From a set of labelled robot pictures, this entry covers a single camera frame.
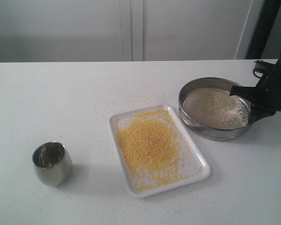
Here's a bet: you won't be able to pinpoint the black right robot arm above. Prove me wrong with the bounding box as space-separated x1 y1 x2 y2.
230 51 281 125

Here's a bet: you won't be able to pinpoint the white plastic tray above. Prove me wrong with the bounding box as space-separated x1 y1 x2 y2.
109 105 212 198

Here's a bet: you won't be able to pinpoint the stainless steel cup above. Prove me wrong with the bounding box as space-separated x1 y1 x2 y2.
32 142 73 187

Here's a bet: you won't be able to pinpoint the yellow millet grains on tray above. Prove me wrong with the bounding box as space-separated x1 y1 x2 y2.
117 109 203 192

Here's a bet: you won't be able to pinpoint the round steel mesh sieve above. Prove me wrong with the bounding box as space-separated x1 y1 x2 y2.
178 77 252 141

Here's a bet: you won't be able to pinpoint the yellow and white grain mixture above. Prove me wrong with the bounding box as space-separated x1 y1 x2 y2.
182 88 248 130

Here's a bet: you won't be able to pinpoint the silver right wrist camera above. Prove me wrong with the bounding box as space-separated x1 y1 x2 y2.
252 60 274 79

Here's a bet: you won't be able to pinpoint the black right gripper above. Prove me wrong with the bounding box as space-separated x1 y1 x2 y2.
229 60 281 123

